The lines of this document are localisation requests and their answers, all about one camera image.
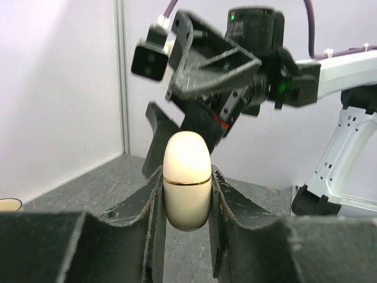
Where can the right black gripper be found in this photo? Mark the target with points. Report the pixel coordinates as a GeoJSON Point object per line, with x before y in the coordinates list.
{"type": "Point", "coordinates": [215, 78]}

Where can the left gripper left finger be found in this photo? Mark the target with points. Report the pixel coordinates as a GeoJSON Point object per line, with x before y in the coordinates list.
{"type": "Point", "coordinates": [125, 243]}

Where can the pink earbud charging case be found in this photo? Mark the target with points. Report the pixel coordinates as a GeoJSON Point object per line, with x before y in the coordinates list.
{"type": "Point", "coordinates": [187, 181]}

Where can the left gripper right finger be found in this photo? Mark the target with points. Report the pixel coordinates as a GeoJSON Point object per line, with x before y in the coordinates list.
{"type": "Point", "coordinates": [250, 244]}

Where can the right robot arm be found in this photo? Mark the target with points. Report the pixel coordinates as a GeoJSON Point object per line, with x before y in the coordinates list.
{"type": "Point", "coordinates": [349, 76]}

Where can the beige ceramic cup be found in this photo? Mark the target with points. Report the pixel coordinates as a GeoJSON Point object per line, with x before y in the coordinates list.
{"type": "Point", "coordinates": [11, 205]}

